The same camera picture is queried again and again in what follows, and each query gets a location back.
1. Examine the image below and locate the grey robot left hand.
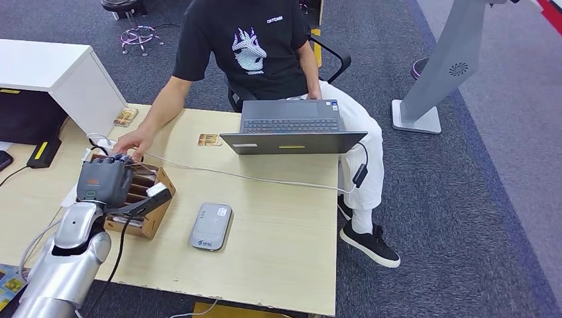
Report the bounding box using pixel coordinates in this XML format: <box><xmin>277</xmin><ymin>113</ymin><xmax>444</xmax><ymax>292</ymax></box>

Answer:
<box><xmin>76</xmin><ymin>154</ymin><xmax>135</xmax><ymax>209</ymax></box>

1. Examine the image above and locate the person's right hand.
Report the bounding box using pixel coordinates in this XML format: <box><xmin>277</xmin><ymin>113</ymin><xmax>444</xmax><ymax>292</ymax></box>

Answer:
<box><xmin>111</xmin><ymin>127</ymin><xmax>154</xmax><ymax>162</ymax></box>

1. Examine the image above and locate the gold patterned ID card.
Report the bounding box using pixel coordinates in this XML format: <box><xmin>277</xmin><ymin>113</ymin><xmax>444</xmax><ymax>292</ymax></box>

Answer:
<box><xmin>197</xmin><ymin>133</ymin><xmax>223</xmax><ymax>148</ymax></box>

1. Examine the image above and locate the gold patterned card stack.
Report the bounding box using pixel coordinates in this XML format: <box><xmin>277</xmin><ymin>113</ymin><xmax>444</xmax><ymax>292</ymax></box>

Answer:
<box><xmin>113</xmin><ymin>107</ymin><xmax>140</xmax><ymax>128</ymax></box>

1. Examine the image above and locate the white card stack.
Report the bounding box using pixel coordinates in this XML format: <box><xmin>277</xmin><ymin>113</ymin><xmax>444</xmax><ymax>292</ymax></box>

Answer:
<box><xmin>111</xmin><ymin>215</ymin><xmax>144</xmax><ymax>228</ymax></box>

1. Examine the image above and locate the brown cardboard card organizer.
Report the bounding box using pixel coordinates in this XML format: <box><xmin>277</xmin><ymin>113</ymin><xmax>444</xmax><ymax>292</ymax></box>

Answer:
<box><xmin>76</xmin><ymin>153</ymin><xmax>176</xmax><ymax>240</ymax></box>

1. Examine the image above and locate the grey card reader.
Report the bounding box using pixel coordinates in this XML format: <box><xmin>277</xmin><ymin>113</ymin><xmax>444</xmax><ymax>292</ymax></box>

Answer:
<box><xmin>190</xmin><ymin>202</ymin><xmax>233</xmax><ymax>252</ymax></box>

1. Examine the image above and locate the person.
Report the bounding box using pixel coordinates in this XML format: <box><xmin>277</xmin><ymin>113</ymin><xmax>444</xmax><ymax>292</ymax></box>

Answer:
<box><xmin>111</xmin><ymin>0</ymin><xmax>401</xmax><ymax>269</ymax></box>

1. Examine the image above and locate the white charger plug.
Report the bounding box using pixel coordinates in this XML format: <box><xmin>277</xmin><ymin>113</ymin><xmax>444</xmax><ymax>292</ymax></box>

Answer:
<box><xmin>89</xmin><ymin>137</ymin><xmax>119</xmax><ymax>152</ymax></box>

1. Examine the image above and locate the white paper sheet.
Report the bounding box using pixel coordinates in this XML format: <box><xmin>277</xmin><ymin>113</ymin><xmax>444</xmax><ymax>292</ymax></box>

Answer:
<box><xmin>61</xmin><ymin>184</ymin><xmax>80</xmax><ymax>208</ymax></box>

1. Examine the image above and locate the black power brick yellow label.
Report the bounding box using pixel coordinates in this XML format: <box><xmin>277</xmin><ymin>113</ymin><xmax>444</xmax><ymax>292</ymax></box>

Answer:
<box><xmin>25</xmin><ymin>138</ymin><xmax>62</xmax><ymax>170</ymax></box>

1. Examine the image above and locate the black equipment box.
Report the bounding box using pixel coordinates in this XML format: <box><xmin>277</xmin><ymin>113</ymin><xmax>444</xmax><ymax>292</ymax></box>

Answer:
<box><xmin>0</xmin><ymin>89</ymin><xmax>68</xmax><ymax>146</ymax></box>

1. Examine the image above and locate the black stool chrome base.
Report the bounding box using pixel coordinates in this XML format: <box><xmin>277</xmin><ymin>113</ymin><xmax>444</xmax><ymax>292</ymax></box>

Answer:
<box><xmin>99</xmin><ymin>0</ymin><xmax>165</xmax><ymax>57</ymax></box>

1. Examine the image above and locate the white cabinet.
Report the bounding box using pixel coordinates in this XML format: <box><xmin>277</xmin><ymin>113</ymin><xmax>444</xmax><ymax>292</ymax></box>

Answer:
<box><xmin>0</xmin><ymin>38</ymin><xmax>128</xmax><ymax>138</ymax></box>

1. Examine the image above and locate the colourful printed sheet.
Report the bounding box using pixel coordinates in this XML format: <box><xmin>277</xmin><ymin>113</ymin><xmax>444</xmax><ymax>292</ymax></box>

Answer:
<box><xmin>0</xmin><ymin>264</ymin><xmax>29</xmax><ymax>311</ymax></box>

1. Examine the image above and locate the grey laptop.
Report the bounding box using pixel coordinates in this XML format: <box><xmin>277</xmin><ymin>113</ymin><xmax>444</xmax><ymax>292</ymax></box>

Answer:
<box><xmin>219</xmin><ymin>99</ymin><xmax>368</xmax><ymax>156</ymax></box>

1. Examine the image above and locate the yellow board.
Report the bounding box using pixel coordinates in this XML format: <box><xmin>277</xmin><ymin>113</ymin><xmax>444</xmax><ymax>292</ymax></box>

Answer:
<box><xmin>193</xmin><ymin>301</ymin><xmax>291</xmax><ymax>318</ymax></box>

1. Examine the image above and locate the grey kiosk stand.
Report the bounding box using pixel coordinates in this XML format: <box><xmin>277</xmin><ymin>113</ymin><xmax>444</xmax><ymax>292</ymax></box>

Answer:
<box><xmin>390</xmin><ymin>0</ymin><xmax>521</xmax><ymax>135</ymax></box>

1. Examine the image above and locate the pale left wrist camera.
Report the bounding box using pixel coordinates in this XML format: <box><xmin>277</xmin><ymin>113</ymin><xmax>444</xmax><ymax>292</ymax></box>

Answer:
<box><xmin>103</xmin><ymin>183</ymin><xmax>173</xmax><ymax>218</ymax></box>

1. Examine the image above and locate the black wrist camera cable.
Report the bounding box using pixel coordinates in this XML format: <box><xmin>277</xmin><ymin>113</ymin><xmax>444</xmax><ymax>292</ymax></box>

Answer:
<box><xmin>83</xmin><ymin>215</ymin><xmax>133</xmax><ymax>318</ymax></box>

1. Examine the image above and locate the thin black cable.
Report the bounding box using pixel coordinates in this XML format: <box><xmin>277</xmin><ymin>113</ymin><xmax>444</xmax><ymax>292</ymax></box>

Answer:
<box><xmin>0</xmin><ymin>165</ymin><xmax>28</xmax><ymax>188</ymax></box>

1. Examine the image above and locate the thick grey cable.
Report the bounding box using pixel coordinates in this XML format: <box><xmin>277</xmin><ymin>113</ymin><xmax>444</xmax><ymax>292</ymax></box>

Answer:
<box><xmin>18</xmin><ymin>218</ymin><xmax>62</xmax><ymax>282</ymax></box>

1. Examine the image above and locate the thin white cable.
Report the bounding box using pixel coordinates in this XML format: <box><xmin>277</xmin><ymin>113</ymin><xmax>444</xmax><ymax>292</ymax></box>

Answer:
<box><xmin>168</xmin><ymin>299</ymin><xmax>219</xmax><ymax>318</ymax></box>

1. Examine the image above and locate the long white cable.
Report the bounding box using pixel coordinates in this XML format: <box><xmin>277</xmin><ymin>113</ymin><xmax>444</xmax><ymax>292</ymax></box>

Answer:
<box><xmin>87</xmin><ymin>132</ymin><xmax>355</xmax><ymax>194</ymax></box>

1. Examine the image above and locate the black cable adapter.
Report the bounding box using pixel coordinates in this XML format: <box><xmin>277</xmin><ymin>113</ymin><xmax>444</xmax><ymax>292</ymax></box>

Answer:
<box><xmin>352</xmin><ymin>163</ymin><xmax>368</xmax><ymax>189</ymax></box>

